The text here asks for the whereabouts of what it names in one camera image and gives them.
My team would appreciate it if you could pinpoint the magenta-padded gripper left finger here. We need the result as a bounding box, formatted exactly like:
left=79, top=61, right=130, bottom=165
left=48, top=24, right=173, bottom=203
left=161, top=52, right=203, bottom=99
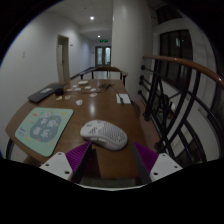
left=39, top=141, right=98, bottom=185

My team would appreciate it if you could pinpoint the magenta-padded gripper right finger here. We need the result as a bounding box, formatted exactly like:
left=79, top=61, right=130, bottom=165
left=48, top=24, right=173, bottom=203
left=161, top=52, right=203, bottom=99
left=130, top=141, right=184, bottom=185

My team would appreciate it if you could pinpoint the white honeycomb computer mouse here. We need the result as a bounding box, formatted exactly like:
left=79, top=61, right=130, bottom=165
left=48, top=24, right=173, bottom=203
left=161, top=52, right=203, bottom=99
left=79, top=119, right=129, bottom=151

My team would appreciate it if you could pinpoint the light green printed mouse pad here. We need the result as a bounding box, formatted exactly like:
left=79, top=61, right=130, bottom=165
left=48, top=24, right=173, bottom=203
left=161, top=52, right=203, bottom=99
left=14, top=106, right=74, bottom=158

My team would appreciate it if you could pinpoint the dark closed laptop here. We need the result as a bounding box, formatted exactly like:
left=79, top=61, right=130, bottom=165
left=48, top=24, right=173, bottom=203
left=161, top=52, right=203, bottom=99
left=27, top=83, right=68, bottom=104

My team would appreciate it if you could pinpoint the small black box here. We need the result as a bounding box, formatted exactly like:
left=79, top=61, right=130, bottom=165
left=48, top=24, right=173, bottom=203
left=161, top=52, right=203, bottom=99
left=54, top=87, right=66, bottom=97

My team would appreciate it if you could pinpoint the white paper sheet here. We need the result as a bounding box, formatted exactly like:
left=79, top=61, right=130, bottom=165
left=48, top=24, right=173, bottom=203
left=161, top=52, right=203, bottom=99
left=115, top=93, right=132, bottom=105

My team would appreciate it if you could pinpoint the white side door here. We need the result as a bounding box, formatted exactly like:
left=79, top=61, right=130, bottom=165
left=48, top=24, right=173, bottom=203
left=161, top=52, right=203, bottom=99
left=55, top=34, right=72, bottom=84

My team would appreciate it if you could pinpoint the wooden armchair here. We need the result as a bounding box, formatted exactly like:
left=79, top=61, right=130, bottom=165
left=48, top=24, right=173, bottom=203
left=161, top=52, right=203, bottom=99
left=79, top=65, right=129, bottom=87

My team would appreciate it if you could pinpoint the black railing with wooden handrail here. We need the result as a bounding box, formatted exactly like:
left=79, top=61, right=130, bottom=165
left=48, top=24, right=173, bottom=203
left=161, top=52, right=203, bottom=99
left=138, top=54, right=224, bottom=161

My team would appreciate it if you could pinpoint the dark framed window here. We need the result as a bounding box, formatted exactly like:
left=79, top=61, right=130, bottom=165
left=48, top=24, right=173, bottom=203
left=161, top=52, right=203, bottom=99
left=158, top=29, right=194, bottom=89

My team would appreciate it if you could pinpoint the glass double door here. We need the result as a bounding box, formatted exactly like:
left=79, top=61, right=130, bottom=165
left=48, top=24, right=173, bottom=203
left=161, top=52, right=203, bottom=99
left=94, top=45, right=112, bottom=67

